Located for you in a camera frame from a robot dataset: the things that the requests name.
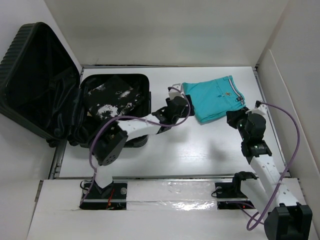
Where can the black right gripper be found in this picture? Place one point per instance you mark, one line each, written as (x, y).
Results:
(232, 116)

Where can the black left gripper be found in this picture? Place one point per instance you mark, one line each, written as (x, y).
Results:
(167, 100)

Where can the turquoise shorts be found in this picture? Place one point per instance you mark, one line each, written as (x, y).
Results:
(212, 99)

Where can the black white patterned garment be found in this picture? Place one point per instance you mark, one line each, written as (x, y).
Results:
(111, 95)

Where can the black ribbed hard-shell suitcase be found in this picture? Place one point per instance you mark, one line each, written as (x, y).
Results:
(42, 91)

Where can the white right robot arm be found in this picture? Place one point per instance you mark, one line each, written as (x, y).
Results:
(283, 216)

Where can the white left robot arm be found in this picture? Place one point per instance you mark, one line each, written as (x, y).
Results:
(113, 136)

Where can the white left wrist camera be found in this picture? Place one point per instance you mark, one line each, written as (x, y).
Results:
(176, 90)

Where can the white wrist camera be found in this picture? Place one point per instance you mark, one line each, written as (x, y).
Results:
(259, 108)
(176, 90)

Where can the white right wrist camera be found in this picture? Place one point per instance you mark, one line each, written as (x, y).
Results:
(259, 108)

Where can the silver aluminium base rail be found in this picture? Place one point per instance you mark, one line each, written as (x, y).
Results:
(163, 191)

